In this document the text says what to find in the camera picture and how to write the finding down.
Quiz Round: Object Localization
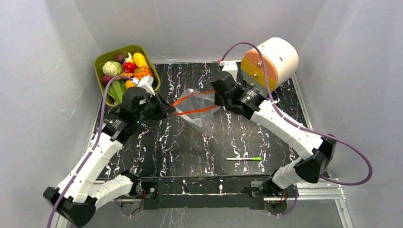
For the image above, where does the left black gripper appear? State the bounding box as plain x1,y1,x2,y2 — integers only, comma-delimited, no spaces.
135,91,175,124

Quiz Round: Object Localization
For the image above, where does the clear zip bag orange zipper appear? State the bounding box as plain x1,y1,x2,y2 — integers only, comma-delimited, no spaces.
172,88,220,138

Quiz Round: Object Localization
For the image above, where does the magenta round fruit toy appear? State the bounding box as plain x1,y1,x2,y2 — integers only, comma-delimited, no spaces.
101,75,113,87

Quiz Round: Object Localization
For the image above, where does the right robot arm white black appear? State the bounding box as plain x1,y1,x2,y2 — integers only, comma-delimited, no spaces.
210,71,336,197

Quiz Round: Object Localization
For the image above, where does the yellow orange fruit toy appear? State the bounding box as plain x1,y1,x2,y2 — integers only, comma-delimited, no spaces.
125,80,137,89

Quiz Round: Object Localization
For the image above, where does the orange pineapple toy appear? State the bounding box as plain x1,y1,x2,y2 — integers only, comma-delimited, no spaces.
133,65,154,80

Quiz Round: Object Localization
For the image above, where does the orange carrot toy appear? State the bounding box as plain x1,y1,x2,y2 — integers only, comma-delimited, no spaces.
120,73,134,78

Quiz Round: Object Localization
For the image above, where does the green leafy vegetable toy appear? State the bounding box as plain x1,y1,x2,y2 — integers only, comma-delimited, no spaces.
107,79,127,104

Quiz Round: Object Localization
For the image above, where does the yellow squash toy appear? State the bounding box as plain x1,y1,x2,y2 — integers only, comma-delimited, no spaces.
133,52,149,67

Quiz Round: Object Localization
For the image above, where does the white garlic toy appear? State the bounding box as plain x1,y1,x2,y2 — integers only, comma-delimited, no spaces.
124,53,134,63

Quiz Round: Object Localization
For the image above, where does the white orange yellow drawer box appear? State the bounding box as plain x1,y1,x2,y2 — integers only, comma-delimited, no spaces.
240,37,299,93

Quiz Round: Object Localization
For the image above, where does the white green cauliflower toy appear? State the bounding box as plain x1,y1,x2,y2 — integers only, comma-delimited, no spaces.
102,61,123,77

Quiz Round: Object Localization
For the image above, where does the dark purple round fruit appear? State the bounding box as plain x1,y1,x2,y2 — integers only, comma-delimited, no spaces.
114,54,125,65

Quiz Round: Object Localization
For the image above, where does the green white pen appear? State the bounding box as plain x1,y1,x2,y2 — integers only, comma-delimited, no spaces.
225,157,262,161

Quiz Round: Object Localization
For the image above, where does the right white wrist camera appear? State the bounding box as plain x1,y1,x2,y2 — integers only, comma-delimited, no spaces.
219,60,238,81

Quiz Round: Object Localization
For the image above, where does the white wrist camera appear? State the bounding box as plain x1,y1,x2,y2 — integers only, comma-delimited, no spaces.
132,75,155,95
219,60,238,81

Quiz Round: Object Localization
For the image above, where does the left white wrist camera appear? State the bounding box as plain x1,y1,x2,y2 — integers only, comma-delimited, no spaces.
132,75,155,95

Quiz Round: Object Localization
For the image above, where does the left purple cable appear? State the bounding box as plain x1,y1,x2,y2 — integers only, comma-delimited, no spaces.
46,75,134,228

